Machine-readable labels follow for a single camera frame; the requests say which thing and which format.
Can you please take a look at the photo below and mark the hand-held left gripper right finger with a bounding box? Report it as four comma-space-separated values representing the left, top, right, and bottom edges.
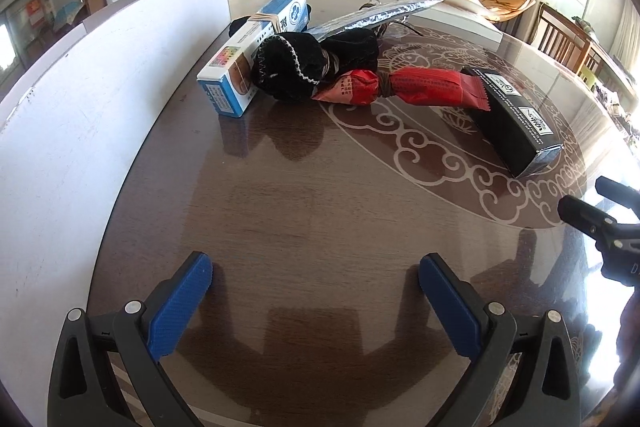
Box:
419, 253, 582, 427

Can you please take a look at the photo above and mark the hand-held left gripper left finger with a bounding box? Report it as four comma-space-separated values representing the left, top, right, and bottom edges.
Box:
47, 251, 215, 427

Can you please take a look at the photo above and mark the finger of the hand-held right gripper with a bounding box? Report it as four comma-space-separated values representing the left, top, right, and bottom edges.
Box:
596, 176, 640, 210
558, 195, 618, 242

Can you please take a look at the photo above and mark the black rectangular box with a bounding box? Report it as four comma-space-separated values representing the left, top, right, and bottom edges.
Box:
461, 66, 565, 179

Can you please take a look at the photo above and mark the red snack packet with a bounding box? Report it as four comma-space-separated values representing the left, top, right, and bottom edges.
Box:
311, 68, 491, 112

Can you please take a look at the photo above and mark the blue and white carton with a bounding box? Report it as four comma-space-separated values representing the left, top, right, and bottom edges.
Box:
196, 0, 308, 116

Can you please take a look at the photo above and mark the black knitted sock bundle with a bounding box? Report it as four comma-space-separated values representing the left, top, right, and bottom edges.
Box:
248, 28, 380, 102

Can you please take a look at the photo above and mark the silver foil packet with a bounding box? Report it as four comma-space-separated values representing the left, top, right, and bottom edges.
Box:
306, 0, 451, 42

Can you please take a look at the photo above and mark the wooden dining chair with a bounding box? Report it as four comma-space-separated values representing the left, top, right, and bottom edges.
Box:
532, 3, 608, 80

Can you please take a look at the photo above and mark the white partition board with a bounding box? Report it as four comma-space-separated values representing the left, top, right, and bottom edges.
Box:
0, 0, 232, 413

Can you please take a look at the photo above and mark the white flat box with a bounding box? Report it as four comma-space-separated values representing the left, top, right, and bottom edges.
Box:
397, 0, 503, 45

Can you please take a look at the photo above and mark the blue patterned table cloth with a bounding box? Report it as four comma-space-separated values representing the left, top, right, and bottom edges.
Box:
52, 2, 86, 32

